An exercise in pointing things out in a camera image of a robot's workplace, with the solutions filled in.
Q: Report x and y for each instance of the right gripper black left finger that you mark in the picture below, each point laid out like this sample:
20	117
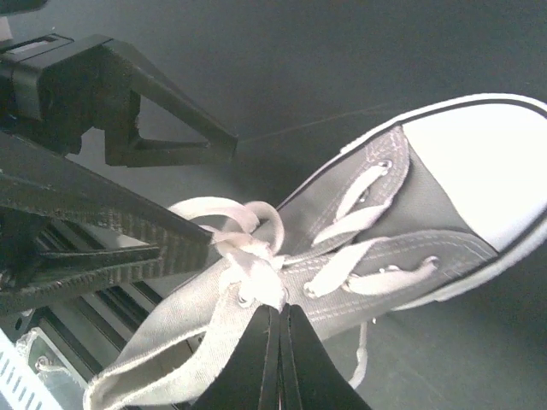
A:
250	380

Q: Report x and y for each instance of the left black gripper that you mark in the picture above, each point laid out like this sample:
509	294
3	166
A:
54	89

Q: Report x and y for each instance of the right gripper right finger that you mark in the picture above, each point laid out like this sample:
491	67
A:
308	379

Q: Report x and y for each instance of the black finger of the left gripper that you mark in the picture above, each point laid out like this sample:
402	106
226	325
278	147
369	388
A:
38	187

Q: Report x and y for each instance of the white slotted cable duct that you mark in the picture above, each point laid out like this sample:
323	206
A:
20	386

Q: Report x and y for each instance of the grey sneaker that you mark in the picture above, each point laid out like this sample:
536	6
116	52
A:
422	208

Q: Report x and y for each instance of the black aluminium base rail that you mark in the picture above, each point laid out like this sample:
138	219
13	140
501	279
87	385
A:
89	326

